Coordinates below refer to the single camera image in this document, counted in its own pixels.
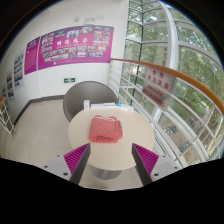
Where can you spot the large magenta photo poster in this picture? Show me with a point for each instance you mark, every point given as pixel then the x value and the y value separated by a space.
pixel 75 55

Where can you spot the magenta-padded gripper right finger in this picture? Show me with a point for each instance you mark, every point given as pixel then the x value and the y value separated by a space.
pixel 148 161

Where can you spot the green exit sign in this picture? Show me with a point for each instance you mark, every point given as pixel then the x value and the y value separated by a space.
pixel 69 80

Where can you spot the grey tub chair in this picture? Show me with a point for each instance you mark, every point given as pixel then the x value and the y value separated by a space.
pixel 83 95

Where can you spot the white photo wall poster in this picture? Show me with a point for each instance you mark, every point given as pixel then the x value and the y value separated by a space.
pixel 10 86
pixel 19 70

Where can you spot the narrow magenta text poster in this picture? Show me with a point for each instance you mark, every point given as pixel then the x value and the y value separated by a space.
pixel 32 56

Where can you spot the flat white teal box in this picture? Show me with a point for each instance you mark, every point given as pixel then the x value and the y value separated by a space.
pixel 126 107

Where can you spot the metal danger warning sign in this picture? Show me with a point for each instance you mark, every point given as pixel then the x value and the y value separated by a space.
pixel 156 95

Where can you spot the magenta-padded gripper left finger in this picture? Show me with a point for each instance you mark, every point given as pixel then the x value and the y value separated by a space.
pixel 75 160

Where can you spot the short white stair railing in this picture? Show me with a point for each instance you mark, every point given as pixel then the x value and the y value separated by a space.
pixel 6 116

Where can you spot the coral pink towel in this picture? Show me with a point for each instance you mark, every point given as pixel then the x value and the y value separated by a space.
pixel 106 130

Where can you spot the flat white blue box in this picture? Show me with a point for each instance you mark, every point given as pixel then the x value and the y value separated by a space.
pixel 97 106
pixel 110 105

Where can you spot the small upright white box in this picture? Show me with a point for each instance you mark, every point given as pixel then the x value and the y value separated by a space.
pixel 86 105

